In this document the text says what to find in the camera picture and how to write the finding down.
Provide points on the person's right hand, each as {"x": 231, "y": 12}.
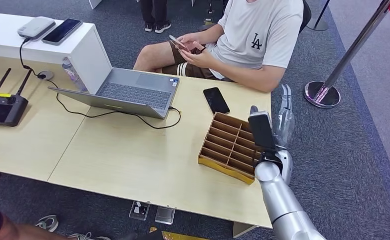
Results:
{"x": 188, "y": 39}

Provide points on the person's left hand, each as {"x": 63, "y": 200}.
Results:
{"x": 199, "y": 59}

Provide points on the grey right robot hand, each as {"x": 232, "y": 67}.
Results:
{"x": 284, "y": 129}

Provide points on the wooden slotted card tray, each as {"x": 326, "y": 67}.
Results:
{"x": 228, "y": 149}

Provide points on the person's right forearm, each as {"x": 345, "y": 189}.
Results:
{"x": 211, "y": 34}

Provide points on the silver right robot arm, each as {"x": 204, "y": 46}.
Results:
{"x": 280, "y": 198}

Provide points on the person's left forearm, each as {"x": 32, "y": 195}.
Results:
{"x": 247, "y": 78}

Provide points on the black smartphone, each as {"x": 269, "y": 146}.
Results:
{"x": 216, "y": 100}

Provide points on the grey open laptop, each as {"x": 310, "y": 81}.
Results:
{"x": 135, "y": 93}

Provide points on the white furniture corner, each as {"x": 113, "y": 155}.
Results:
{"x": 95, "y": 3}

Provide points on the white desk riser shelf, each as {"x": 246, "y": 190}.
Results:
{"x": 85, "y": 55}

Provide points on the pale desk leg panel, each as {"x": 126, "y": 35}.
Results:
{"x": 242, "y": 230}

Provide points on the clear plastic water bottle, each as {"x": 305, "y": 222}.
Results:
{"x": 73, "y": 74}

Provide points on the dark smartphone with pale rim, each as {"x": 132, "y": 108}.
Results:
{"x": 61, "y": 31}

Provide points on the yellow flat board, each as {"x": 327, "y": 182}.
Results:
{"x": 178, "y": 236}

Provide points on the white power bank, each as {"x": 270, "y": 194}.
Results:
{"x": 36, "y": 27}

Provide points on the clear acrylic stand with label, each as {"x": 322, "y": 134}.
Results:
{"x": 139, "y": 211}

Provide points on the black remote controller with antennas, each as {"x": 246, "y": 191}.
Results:
{"x": 3, "y": 110}

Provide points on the grey sneaker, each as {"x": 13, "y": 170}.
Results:
{"x": 82, "y": 237}
{"x": 47, "y": 224}

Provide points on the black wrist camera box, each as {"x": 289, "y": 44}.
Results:
{"x": 261, "y": 130}

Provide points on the chrome stanchion post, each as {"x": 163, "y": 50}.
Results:
{"x": 343, "y": 59}

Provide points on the dark stanchion post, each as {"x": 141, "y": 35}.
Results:
{"x": 317, "y": 24}

